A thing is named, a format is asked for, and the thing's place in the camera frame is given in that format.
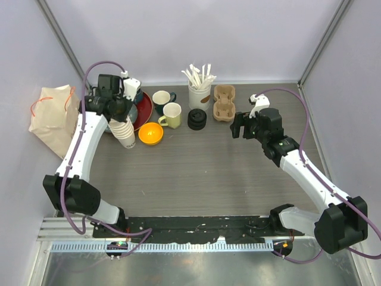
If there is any stack of black lids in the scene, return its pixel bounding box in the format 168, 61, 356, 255
188, 108, 207, 130

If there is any stack of white paper cups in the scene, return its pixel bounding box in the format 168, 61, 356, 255
108, 117, 136, 149

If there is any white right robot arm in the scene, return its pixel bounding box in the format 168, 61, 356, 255
230, 108, 368, 254

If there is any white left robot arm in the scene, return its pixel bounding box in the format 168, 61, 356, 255
43, 71, 141, 238

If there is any cardboard cup carrier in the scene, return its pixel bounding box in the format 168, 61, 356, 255
213, 85, 236, 122

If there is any blue-grey plate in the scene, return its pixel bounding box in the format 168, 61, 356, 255
104, 104, 138, 133

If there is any red round tray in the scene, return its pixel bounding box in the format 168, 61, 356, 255
133, 92, 154, 132

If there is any white straw holder cup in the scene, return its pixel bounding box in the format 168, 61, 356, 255
188, 82, 211, 111

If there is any dark green mug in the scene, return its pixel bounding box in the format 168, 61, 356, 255
152, 91, 177, 116

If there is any brown paper bag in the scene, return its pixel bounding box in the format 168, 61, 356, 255
29, 85, 80, 158

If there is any orange bowl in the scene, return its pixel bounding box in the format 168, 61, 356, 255
138, 122, 164, 145

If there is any pale green mug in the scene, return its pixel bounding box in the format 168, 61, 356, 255
158, 102, 182, 129

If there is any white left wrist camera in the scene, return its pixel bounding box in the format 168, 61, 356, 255
120, 70, 141, 101

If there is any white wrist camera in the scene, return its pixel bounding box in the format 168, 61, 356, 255
120, 70, 141, 101
249, 94, 270, 118

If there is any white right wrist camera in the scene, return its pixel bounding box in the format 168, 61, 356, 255
249, 94, 270, 118

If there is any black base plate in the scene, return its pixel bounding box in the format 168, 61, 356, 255
92, 214, 306, 245

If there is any slotted cable duct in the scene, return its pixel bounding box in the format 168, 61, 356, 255
51, 240, 273, 253

